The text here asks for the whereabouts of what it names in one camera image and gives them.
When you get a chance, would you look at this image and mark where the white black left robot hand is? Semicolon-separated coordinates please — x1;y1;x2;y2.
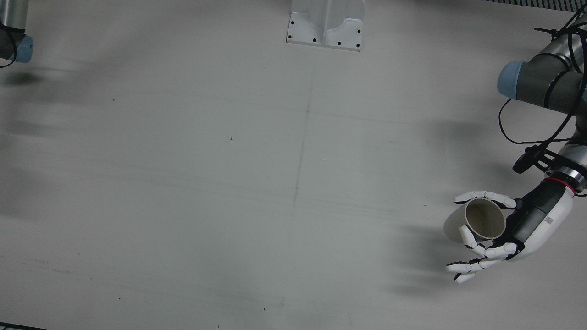
446;176;576;285

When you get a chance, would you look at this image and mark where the tall tan cup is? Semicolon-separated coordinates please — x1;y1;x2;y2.
443;198;507;244

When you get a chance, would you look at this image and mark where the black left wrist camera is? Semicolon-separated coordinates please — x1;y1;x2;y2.
512;144;558;175

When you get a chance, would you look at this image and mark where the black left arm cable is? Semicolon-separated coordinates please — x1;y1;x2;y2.
499;7;587;148

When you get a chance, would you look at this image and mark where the white pedestal mount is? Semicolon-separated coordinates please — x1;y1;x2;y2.
286;0;366;52

